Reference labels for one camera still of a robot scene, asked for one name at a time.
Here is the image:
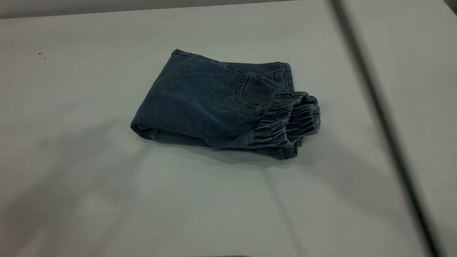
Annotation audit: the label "blue denim shorts with print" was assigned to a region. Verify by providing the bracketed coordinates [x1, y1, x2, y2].
[130, 49, 321, 160]

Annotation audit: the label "black braided cable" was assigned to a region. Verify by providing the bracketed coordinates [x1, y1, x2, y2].
[329, 0, 445, 257]

